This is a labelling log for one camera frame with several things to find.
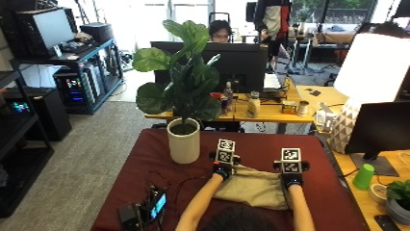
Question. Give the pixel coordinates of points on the small black phone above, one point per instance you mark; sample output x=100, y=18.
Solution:
x=314, y=92

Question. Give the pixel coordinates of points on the roll of tape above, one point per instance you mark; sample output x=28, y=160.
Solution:
x=378, y=193

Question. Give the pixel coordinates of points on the blue-framed equipment rack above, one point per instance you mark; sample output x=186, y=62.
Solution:
x=100, y=80

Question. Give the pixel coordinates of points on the white lampshade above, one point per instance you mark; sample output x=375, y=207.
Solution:
x=373, y=69

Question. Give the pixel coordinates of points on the light wooden desk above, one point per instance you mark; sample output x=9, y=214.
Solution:
x=367, y=208

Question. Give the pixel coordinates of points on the green plastic cup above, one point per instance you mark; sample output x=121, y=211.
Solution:
x=363, y=177

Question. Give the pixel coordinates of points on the yellow can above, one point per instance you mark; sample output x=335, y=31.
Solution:
x=289, y=107

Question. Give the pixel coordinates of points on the dark glass bottle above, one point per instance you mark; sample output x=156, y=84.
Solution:
x=229, y=93

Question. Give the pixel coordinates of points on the white can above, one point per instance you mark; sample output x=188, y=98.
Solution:
x=302, y=108

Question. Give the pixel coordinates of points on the black monitor with stand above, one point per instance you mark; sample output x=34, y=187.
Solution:
x=379, y=128

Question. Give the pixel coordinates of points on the long wooden desk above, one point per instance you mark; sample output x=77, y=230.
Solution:
x=269, y=112

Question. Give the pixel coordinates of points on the computer tower with lights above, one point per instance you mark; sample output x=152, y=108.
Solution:
x=72, y=88

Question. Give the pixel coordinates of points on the person's left hand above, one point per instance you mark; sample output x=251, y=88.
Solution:
x=222, y=171

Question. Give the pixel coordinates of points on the white cylindrical plant pot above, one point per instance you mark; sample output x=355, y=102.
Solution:
x=184, y=146

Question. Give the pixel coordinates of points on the person's right hand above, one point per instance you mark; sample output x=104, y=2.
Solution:
x=291, y=179

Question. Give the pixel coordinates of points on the white marker cube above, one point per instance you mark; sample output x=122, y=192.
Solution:
x=290, y=160
x=225, y=151

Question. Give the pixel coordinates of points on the plain black computer tower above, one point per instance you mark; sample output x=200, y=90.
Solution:
x=53, y=114

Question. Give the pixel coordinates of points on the black box device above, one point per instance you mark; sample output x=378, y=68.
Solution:
x=128, y=216

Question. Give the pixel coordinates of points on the monitor on rack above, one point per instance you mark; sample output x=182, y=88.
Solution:
x=49, y=30

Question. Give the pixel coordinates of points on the white patterned lamp base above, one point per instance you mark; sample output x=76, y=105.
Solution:
x=343, y=128

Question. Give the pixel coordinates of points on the small plant in grey pot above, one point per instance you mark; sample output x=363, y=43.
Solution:
x=399, y=205

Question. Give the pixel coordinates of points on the small dark bottle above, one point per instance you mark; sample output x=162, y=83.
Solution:
x=223, y=106

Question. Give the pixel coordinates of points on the black shelf unit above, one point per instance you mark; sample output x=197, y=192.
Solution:
x=16, y=154

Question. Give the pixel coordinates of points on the white carton box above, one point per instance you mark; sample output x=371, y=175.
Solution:
x=323, y=118

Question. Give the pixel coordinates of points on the large-leaf green plant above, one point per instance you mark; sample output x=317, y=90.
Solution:
x=189, y=73

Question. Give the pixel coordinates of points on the black case on rack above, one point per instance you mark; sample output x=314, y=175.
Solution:
x=97, y=32

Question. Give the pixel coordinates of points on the beige squeeze bottle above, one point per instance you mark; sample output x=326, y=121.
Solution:
x=253, y=107

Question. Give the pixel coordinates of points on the black device with blue screen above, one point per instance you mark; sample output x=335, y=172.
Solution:
x=157, y=205

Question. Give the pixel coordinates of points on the black monitor on wooden desk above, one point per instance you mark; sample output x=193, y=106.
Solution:
x=243, y=64

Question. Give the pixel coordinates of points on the dark red tablecloth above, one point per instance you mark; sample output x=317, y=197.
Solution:
x=141, y=166

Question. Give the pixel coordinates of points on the beige cloth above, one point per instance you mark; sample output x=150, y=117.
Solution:
x=251, y=187

